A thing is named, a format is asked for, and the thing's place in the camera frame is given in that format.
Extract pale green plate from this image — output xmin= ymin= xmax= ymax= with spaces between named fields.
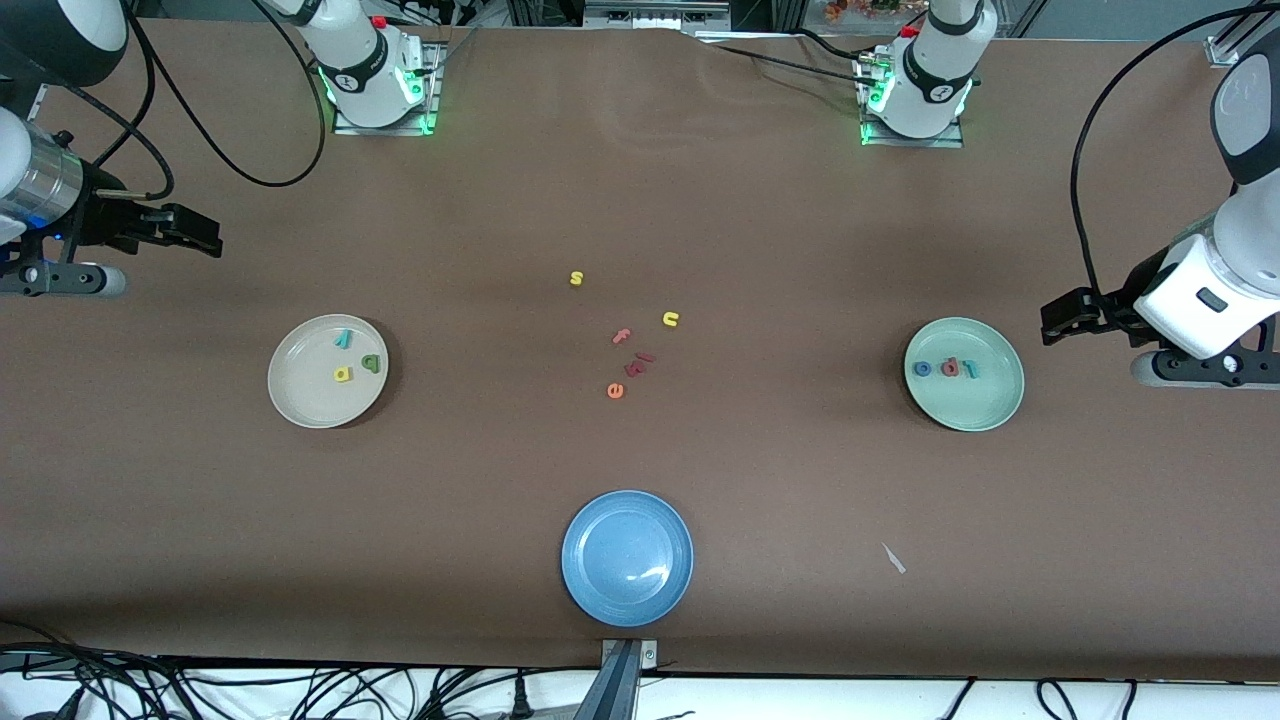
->
xmin=903 ymin=317 xmax=1026 ymax=433

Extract beige brown plate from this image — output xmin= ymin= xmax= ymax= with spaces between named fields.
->
xmin=267 ymin=314 xmax=390 ymax=430

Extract brown paper table cover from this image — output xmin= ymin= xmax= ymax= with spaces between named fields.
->
xmin=0 ymin=15 xmax=1280 ymax=683

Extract blue plate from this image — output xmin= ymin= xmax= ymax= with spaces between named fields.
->
xmin=560 ymin=489 xmax=695 ymax=629

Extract grey power strip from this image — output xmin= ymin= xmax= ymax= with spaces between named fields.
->
xmin=583 ymin=0 xmax=733 ymax=31

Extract long looping black cable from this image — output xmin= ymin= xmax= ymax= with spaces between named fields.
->
xmin=120 ymin=0 xmax=329 ymax=190
xmin=1070 ymin=5 xmax=1263 ymax=303

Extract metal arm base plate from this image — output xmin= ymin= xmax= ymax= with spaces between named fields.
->
xmin=333 ymin=40 xmax=443 ymax=136
xmin=858 ymin=50 xmax=967 ymax=149

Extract curled black cable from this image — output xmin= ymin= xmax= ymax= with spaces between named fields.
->
xmin=1034 ymin=678 xmax=1137 ymax=720

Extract black cable on table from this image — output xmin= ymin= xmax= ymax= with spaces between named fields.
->
xmin=690 ymin=28 xmax=881 ymax=91

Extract tangled black cables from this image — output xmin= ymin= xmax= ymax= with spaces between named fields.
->
xmin=0 ymin=620 xmax=601 ymax=720

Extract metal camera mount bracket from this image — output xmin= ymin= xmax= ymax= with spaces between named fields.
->
xmin=575 ymin=638 xmax=661 ymax=720

